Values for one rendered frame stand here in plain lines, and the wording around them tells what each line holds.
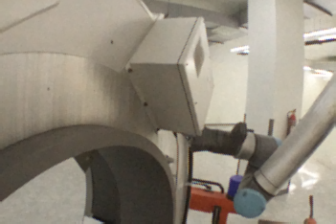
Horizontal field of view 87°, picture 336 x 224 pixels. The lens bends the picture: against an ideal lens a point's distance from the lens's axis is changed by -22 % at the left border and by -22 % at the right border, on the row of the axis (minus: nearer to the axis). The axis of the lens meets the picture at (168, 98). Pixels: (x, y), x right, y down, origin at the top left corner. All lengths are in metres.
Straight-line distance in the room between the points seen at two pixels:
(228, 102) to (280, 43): 7.82
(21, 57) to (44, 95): 0.06
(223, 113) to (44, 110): 10.64
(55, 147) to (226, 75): 10.66
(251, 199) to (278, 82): 2.82
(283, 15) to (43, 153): 3.55
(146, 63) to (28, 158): 0.29
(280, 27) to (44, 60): 3.36
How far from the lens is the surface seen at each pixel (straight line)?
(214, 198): 1.46
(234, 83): 11.08
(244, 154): 0.68
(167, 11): 5.61
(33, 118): 0.30
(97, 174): 1.04
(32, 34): 0.30
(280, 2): 3.67
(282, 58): 3.43
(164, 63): 0.42
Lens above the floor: 1.63
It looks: 3 degrees down
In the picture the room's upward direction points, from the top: 4 degrees clockwise
